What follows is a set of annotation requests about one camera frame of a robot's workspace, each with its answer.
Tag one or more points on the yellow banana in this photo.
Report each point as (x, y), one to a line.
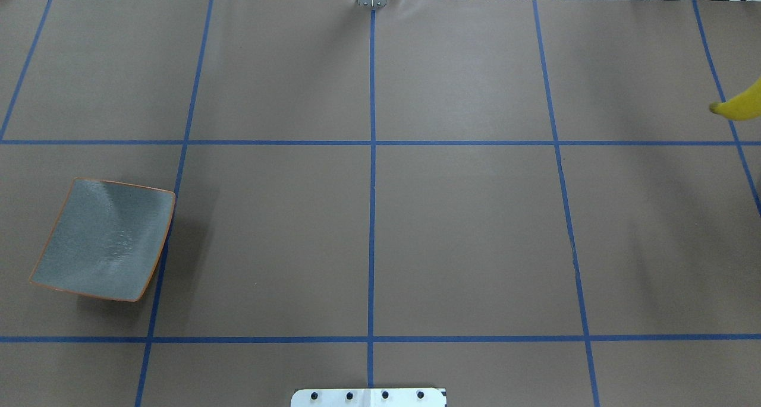
(742, 107)

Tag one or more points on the grey square plate orange rim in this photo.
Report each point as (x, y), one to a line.
(106, 241)

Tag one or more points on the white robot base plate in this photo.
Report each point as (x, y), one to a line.
(371, 397)

